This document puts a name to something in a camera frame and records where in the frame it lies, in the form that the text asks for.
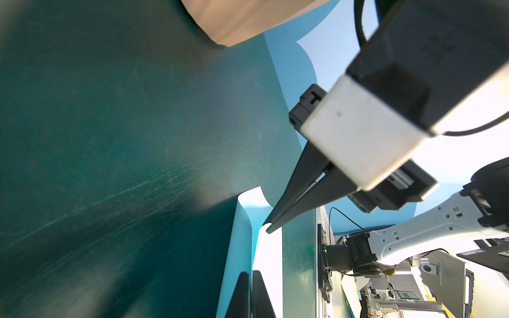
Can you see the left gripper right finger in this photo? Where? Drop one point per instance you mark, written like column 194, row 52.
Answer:
column 260, row 301

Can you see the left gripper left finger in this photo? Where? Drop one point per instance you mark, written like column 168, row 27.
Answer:
column 239, row 304

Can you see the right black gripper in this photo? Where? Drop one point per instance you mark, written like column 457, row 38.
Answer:
column 316, row 182

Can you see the light blue square paper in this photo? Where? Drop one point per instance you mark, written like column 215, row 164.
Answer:
column 251, row 248

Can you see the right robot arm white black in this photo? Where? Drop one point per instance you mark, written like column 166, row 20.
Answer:
column 478, row 211

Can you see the terracotta flower pot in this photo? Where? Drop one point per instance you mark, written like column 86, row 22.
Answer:
column 230, row 22

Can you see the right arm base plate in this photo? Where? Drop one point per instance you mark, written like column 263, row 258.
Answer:
column 324, row 274

